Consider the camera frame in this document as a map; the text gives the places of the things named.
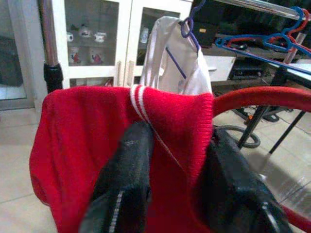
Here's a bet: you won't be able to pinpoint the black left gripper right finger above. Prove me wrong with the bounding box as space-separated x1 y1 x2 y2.
198 128 294 233

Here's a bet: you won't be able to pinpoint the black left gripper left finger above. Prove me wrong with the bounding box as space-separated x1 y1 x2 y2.
79 121 156 233

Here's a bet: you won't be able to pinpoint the red knit sweater white stripes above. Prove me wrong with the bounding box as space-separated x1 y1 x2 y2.
29 84 216 233

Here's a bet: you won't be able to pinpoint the thick red flocked hanger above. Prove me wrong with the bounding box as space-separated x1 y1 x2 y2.
212 86 311 233

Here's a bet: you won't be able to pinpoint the white garment on hanger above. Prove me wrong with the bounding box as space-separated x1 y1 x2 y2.
139 16 213 96

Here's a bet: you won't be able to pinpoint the blue plastic hanger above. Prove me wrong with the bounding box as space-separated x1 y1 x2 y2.
221 33 311 75
215 6 311 56

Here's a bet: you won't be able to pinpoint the purple plastic hanger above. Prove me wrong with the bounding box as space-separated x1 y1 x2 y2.
166 0 207 80

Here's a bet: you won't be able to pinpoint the slim red plastic hanger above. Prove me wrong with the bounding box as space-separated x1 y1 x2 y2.
225 8 311 58

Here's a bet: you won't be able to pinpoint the grey table black legs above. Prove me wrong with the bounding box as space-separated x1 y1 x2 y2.
237 60 311 156

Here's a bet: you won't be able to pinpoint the white mug red print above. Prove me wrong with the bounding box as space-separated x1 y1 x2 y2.
89 48 104 65
69 47 81 65

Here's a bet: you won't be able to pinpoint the black electronic device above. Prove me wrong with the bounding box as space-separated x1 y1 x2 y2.
228 64 263 81

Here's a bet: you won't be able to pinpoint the white drawer unit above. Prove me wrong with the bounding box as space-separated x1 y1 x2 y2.
203 55 237 83

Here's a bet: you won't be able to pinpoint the white glass door cabinet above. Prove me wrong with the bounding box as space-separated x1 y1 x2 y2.
52 0 195 89

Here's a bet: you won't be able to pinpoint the white porcelain jug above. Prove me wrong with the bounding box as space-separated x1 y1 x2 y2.
139 26 150 45

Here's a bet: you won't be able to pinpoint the white porcelain sugar bowl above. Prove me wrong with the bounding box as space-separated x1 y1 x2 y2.
93 31 108 44

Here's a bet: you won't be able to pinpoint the white porcelain teapot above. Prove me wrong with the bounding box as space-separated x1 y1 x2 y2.
78 23 92 38

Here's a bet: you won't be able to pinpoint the black box yellow label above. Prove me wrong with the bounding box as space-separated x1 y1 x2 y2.
191 0 219 48

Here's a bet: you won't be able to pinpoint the silver clothes rack pole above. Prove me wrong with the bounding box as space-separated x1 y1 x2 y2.
37 0 64 94

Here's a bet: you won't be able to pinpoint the glass sliding door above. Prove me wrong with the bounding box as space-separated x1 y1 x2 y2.
0 0 37 111

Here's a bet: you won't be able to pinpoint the silver clothes rack crossbar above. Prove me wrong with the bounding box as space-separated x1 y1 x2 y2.
213 0 311 21

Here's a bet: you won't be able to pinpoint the grey vacuum hose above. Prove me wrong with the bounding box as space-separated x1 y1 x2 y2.
213 124 262 149

